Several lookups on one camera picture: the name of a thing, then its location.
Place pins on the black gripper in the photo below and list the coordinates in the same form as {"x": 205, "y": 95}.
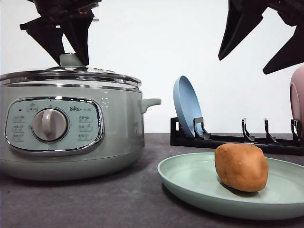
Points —
{"x": 244, "y": 15}
{"x": 70, "y": 18}

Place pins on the glass steamer lid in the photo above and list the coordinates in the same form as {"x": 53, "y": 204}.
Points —
{"x": 70, "y": 74}

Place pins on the brown potato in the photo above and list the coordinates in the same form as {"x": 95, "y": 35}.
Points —
{"x": 242, "y": 166}

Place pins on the green plate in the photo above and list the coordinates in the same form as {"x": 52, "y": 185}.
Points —
{"x": 195, "y": 178}

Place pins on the pink plate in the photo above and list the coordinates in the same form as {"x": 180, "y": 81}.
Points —
{"x": 297, "y": 99}

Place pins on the green electric steamer pot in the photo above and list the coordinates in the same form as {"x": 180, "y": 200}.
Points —
{"x": 69, "y": 130}

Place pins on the blue plate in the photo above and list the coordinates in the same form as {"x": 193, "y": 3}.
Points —
{"x": 187, "y": 104}

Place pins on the black plate rack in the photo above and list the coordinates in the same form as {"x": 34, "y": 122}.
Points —
{"x": 202, "y": 138}

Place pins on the white wall socket left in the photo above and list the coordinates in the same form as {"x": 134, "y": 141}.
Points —
{"x": 95, "y": 11}

